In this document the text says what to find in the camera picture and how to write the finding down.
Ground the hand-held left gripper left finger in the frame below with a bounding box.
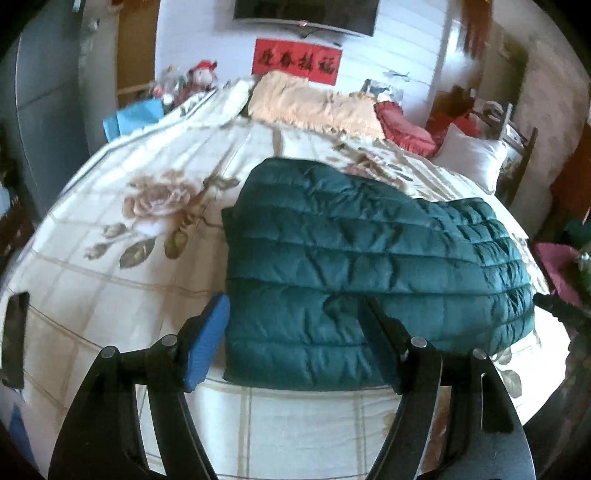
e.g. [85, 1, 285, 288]
[48, 293, 230, 480]

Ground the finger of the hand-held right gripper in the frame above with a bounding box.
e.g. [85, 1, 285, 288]
[532, 293, 591, 334]

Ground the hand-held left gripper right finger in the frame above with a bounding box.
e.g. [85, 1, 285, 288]
[362, 298, 536, 480]

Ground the green puffer jacket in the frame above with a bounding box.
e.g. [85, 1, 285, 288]
[221, 158, 536, 386]

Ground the pink cloth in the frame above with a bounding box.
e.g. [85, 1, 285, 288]
[531, 242, 583, 306]

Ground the floral cream quilt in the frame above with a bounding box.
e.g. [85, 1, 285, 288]
[0, 76, 552, 480]

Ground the wooden chair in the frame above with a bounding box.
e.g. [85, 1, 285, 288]
[475, 102, 539, 206]

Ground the white pillow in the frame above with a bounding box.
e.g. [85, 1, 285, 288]
[431, 124, 509, 193]

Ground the black phone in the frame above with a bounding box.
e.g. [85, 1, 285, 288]
[1, 291, 30, 389]

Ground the blue paper bag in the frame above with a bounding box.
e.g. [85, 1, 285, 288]
[103, 98, 164, 143]

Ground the red fringed cushion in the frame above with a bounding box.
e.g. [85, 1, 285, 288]
[374, 102, 439, 157]

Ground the beige fringed blanket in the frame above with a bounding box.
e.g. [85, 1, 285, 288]
[247, 71, 387, 140]

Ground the plush toy with red hat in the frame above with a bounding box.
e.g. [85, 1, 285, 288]
[186, 60, 219, 94]

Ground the grey wardrobe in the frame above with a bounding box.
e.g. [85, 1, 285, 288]
[11, 0, 93, 199]

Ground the wooden door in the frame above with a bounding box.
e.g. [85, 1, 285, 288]
[116, 0, 161, 95]

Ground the wall photo poster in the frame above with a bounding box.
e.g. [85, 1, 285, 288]
[360, 78, 405, 103]

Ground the red wall banner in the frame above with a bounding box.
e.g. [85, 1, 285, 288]
[252, 39, 343, 86]

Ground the wall television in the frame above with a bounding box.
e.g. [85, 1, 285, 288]
[233, 0, 380, 38]

